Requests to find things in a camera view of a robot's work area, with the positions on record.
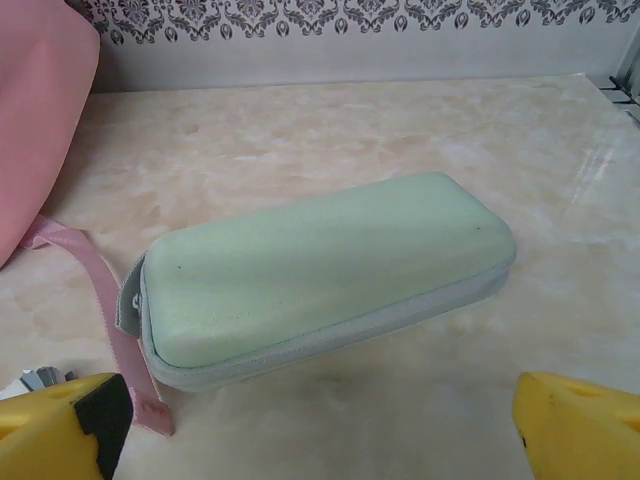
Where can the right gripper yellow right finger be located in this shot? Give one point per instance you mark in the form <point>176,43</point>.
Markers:
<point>585,435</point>

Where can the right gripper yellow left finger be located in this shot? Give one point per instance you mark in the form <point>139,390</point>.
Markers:
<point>40,435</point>

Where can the pink school backpack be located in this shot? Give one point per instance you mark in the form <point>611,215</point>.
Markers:
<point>40,125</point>

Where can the light green zip pencil case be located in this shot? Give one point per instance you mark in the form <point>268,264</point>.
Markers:
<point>310,260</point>

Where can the grey white small item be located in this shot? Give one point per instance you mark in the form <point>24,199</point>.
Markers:
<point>40,377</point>

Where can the aluminium side rail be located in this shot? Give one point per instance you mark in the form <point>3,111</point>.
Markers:
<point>625,97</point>

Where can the aluminium frame post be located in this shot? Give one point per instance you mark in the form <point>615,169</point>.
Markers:
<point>632,75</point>

